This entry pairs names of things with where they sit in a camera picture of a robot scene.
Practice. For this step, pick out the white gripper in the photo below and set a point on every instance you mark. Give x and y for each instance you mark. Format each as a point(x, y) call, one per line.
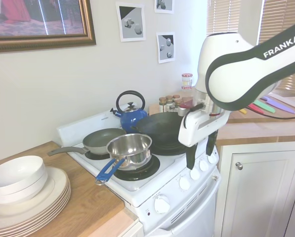
point(196, 130)

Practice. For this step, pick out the white stove burner knob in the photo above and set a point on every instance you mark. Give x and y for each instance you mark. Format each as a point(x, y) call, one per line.
point(195, 175)
point(203, 166)
point(184, 184)
point(212, 159)

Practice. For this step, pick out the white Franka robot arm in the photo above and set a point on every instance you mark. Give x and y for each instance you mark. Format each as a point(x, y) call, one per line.
point(236, 79)

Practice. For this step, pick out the black stove burner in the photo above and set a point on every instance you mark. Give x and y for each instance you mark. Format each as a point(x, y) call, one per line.
point(151, 170)
point(167, 151)
point(95, 157)

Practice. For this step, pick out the white electric stove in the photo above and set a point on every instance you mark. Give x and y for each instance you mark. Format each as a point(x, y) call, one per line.
point(137, 184)

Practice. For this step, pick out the silver cabinet knob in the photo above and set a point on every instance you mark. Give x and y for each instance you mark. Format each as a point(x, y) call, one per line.
point(239, 166)

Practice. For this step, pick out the glass salt shaker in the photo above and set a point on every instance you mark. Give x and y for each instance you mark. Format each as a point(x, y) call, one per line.
point(172, 108)

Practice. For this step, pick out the yellow knife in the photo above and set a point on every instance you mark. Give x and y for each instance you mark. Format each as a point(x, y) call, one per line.
point(242, 111)

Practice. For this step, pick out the wooden cutting board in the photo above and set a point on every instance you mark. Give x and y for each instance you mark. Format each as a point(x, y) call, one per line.
point(154, 109)

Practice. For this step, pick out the large white oven knob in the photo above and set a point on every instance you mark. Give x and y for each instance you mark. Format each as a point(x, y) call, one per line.
point(162, 204)

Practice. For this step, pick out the red knife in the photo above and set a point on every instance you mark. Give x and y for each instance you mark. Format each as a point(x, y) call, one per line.
point(255, 108)

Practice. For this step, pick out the glass jar red checked lid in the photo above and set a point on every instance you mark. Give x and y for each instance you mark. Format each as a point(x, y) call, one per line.
point(186, 79)

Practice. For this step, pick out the green knife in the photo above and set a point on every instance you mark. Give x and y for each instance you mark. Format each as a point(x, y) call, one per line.
point(264, 106)

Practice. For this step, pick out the purple knife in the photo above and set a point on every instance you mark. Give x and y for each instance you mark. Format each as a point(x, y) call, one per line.
point(278, 105)

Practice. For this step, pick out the steel pot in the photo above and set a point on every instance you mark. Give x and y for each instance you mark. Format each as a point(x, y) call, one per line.
point(102, 139)

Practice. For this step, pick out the white drawer cabinet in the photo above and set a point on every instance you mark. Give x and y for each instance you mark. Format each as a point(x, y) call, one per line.
point(137, 229)

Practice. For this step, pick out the small grey shapes poster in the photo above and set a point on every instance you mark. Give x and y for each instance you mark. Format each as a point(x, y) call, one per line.
point(166, 47)
point(164, 5)

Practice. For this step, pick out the wooden window blind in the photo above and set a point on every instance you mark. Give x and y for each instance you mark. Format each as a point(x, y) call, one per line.
point(222, 14)
point(280, 14)

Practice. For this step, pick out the large grey shapes poster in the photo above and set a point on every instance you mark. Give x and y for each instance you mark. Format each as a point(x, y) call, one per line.
point(131, 22)

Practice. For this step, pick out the cream dinner plate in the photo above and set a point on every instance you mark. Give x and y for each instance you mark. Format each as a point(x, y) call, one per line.
point(48, 215)
point(58, 187)
point(48, 212)
point(48, 219)
point(48, 222)

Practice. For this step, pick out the white bowl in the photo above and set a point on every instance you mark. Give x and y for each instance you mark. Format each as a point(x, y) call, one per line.
point(16, 170)
point(26, 190)

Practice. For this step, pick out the gold framed painting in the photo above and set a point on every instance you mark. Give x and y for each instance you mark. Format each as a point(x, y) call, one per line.
point(38, 17)

